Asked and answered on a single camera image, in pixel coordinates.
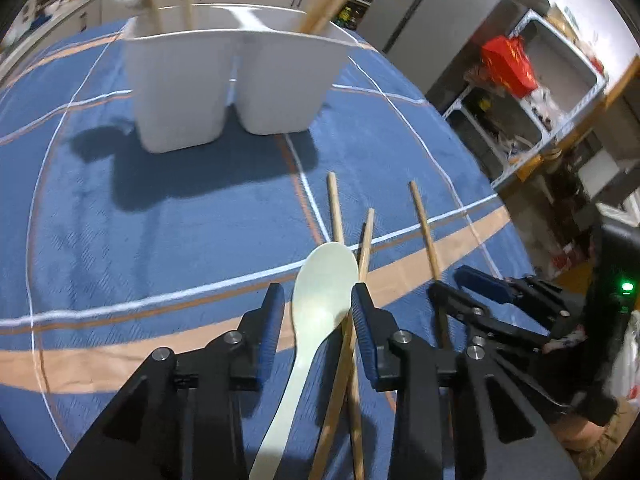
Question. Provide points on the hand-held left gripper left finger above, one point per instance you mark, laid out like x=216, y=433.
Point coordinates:
x=270, y=330

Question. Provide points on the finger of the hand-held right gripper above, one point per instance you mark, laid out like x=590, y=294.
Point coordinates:
x=480, y=282
x=452, y=300

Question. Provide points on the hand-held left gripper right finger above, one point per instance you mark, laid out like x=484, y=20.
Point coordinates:
x=362, y=330

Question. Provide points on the cream plastic spoon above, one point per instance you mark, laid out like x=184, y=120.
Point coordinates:
x=325, y=280

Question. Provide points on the white utensil holder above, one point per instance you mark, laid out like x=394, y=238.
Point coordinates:
x=180, y=85

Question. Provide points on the white plastic bag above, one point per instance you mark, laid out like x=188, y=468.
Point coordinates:
x=627, y=355

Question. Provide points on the blue plaid tablecloth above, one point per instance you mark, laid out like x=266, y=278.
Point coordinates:
x=150, y=240

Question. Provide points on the person's brown clothing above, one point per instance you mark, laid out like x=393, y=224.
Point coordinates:
x=595, y=445

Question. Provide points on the white metal shelf rack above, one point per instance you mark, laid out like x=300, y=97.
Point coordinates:
x=560, y=60

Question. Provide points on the red bag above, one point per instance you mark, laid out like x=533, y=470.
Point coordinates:
x=510, y=65

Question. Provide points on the grey refrigerator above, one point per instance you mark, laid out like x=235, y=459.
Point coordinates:
x=425, y=20

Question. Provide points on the yellow oil bottle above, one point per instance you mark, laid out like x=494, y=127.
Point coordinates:
x=346, y=16

